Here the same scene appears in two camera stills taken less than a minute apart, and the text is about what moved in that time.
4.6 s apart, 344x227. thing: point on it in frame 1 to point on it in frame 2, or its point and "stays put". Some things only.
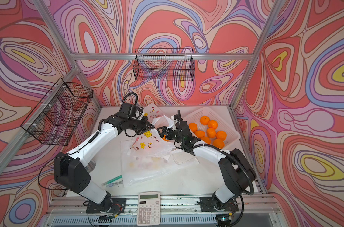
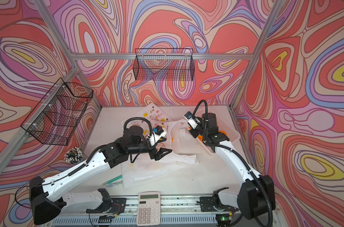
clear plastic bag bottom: (135, 169) stays put
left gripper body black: (140, 126) to (143, 146)
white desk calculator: (149, 209) stays put
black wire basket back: (163, 64) stays put
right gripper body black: (173, 135) to (200, 130)
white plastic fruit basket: (213, 126) stays put
